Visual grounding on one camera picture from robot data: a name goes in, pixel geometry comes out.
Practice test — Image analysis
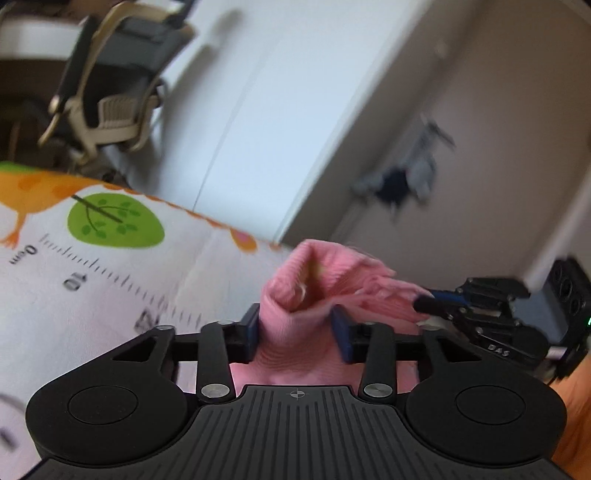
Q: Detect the pink ribbed child top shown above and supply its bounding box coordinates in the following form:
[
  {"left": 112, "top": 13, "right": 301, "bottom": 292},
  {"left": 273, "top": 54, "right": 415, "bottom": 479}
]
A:
[{"left": 230, "top": 240, "right": 428, "bottom": 391}]

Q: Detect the grey plush toy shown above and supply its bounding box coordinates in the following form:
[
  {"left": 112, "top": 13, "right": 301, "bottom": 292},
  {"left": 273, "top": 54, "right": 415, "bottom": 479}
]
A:
[{"left": 352, "top": 117, "right": 456, "bottom": 218}]

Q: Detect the cartoon printed play mat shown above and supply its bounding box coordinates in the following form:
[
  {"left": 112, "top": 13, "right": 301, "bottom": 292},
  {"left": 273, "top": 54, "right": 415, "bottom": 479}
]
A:
[{"left": 1, "top": 162, "right": 288, "bottom": 479}]

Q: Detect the white wardrobe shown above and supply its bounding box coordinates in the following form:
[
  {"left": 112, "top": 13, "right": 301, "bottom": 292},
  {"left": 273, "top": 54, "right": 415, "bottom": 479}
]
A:
[{"left": 107, "top": 1, "right": 429, "bottom": 241}]

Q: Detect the beige mesh office chair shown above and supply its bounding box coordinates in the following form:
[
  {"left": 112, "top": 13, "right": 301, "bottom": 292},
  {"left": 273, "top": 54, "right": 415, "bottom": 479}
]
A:
[{"left": 38, "top": 1, "right": 195, "bottom": 165}]

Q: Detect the white desk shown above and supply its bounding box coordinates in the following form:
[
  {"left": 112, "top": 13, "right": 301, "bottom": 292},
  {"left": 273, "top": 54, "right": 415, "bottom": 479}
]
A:
[{"left": 0, "top": 17, "right": 82, "bottom": 60}]

